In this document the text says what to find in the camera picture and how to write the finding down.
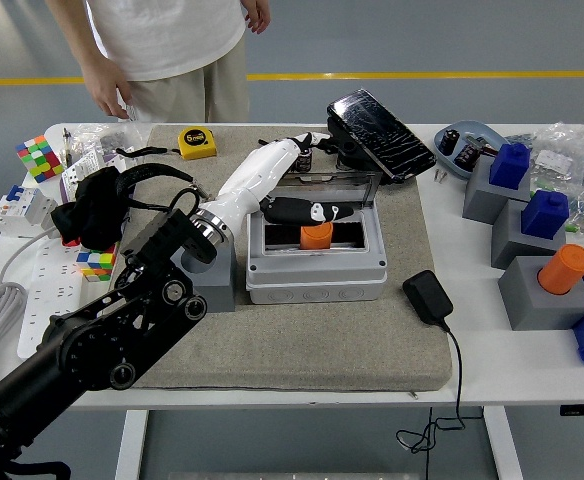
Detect person's left hand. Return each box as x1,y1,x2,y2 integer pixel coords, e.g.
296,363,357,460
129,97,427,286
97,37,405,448
241,0,273,36

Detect person's right hand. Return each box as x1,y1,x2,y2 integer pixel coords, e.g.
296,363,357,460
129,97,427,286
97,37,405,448
81,60,133,121

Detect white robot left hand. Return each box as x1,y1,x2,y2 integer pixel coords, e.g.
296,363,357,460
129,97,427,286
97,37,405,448
199,130,357,236

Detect small clear plastic packet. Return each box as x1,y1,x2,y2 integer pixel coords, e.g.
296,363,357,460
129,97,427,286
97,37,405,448
116,89,140,123

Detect grey box with clear lid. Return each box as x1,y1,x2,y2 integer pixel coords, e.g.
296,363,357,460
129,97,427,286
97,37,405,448
245,169,390,304

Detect person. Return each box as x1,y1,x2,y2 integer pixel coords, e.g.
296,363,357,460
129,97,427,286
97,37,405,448
45,0,272,124

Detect black bracketed housing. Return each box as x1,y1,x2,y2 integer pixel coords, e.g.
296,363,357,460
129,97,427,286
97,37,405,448
321,113,391,174

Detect large colourful puzzle cube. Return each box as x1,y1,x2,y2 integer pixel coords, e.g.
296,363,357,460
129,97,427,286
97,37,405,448
14,135,66,184

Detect black cloth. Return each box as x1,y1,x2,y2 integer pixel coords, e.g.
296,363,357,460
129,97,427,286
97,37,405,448
50,166,131,251

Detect grey block with round hole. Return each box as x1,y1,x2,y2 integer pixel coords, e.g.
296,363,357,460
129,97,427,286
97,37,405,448
171,233,239,314

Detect black cracked screen device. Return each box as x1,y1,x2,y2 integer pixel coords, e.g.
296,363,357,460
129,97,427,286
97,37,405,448
327,88,438,184

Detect white circuit breaker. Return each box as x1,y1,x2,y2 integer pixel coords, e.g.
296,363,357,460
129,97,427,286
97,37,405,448
0,183,59,239

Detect small colourful puzzle cube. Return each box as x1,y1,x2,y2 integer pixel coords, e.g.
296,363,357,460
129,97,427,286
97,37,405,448
75,243,119,282

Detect grey-brown mat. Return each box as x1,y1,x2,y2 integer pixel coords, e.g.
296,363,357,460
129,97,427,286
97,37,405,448
91,123,454,393

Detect blue-grey dish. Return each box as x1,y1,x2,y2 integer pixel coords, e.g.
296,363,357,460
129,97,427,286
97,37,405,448
432,119,507,182

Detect white power strip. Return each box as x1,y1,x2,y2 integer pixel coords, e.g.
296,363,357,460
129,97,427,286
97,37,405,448
16,233,91,359

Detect black power adapter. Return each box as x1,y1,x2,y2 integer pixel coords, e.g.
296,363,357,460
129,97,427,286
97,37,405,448
402,269,455,327

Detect grey block holder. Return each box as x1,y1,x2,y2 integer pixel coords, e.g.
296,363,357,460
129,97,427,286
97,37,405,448
461,158,532,225
490,199,567,272
497,256,584,332

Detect small dark electronic part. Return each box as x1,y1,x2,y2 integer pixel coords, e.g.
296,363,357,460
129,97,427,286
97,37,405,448
465,134,499,157

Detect blue block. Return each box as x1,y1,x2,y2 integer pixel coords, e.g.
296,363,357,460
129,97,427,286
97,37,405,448
521,189,571,237
488,143,531,190

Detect white table leg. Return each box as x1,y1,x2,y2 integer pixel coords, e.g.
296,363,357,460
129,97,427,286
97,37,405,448
113,409,149,480
481,406,524,480

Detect yellow tape measure with strap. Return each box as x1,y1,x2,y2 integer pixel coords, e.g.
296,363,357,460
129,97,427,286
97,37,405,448
115,126,220,161

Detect black adapter cord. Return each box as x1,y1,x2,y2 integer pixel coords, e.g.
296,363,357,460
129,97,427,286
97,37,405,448
395,319,467,480

